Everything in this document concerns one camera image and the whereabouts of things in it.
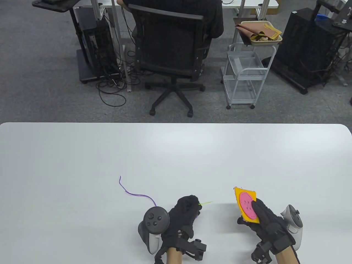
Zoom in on person's right hand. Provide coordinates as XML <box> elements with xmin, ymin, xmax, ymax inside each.
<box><xmin>237</xmin><ymin>199</ymin><xmax>296</xmax><ymax>252</ymax></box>

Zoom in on person's left hand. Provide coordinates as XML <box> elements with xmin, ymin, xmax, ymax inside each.
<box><xmin>161</xmin><ymin>195</ymin><xmax>203</xmax><ymax>249</ymax></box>

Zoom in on pink felt button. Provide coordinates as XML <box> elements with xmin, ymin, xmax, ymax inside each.
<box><xmin>239</xmin><ymin>192</ymin><xmax>257</xmax><ymax>220</ymax></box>

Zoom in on yellow felt square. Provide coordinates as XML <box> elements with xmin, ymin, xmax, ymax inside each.
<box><xmin>234</xmin><ymin>187</ymin><xmax>260</xmax><ymax>224</ymax></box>

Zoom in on purple thread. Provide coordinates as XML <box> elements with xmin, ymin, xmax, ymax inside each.
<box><xmin>119</xmin><ymin>176</ymin><xmax>158</xmax><ymax>207</ymax></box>

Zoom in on person's right forearm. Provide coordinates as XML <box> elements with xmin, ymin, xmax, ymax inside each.
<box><xmin>275</xmin><ymin>245</ymin><xmax>299</xmax><ymax>264</ymax></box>

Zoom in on person's left forearm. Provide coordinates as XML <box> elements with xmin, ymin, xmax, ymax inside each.
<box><xmin>165</xmin><ymin>247</ymin><xmax>183</xmax><ymax>264</ymax></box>

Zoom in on black mesh office chair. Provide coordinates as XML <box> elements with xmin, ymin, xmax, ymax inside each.
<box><xmin>128</xmin><ymin>4</ymin><xmax>212</xmax><ymax>118</ymax></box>

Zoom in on beige plastic tray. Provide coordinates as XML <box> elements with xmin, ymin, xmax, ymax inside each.
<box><xmin>241</xmin><ymin>20</ymin><xmax>283</xmax><ymax>46</ymax></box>

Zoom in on black equipment cabinet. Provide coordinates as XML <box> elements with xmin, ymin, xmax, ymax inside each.
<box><xmin>261</xmin><ymin>8</ymin><xmax>348</xmax><ymax>95</ymax></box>

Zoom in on black computer tower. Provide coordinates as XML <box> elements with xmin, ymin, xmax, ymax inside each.
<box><xmin>82</xmin><ymin>19</ymin><xmax>118</xmax><ymax>75</ymax></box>

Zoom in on brown cloth pieces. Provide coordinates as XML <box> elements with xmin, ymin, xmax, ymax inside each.
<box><xmin>235</xmin><ymin>23</ymin><xmax>282</xmax><ymax>40</ymax></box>

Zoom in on dark brown small table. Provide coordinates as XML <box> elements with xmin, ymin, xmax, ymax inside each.
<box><xmin>233</xmin><ymin>17</ymin><xmax>260</xmax><ymax>45</ymax></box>

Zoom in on brown cardboard box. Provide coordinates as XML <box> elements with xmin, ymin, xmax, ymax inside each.
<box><xmin>250</xmin><ymin>0</ymin><xmax>282</xmax><ymax>15</ymax></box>

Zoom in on white desk with metal legs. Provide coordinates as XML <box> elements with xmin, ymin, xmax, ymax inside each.
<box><xmin>73</xmin><ymin>0</ymin><xmax>279</xmax><ymax>92</ymax></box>

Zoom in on black equipment rack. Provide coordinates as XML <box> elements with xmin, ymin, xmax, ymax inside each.
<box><xmin>315</xmin><ymin>0</ymin><xmax>352</xmax><ymax>31</ymax></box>

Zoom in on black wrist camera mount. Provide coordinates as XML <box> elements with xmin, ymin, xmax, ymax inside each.
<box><xmin>251</xmin><ymin>241</ymin><xmax>273</xmax><ymax>264</ymax></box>
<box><xmin>179</xmin><ymin>239</ymin><xmax>207</xmax><ymax>262</ymax></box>

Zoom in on tangled black cables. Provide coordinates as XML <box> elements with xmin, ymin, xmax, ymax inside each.
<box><xmin>96</xmin><ymin>49</ymin><xmax>141</xmax><ymax>107</ymax></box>
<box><xmin>327</xmin><ymin>36</ymin><xmax>352</xmax><ymax>87</ymax></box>

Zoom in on white wire trolley cart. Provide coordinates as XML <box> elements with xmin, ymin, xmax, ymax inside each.
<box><xmin>221</xmin><ymin>43</ymin><xmax>277</xmax><ymax>110</ymax></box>

